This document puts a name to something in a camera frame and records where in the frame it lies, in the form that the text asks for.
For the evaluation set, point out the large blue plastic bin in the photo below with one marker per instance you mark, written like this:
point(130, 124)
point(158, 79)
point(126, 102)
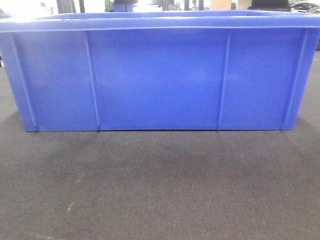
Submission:
point(172, 70)

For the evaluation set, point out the black mesh office chair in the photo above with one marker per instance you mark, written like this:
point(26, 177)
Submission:
point(270, 5)

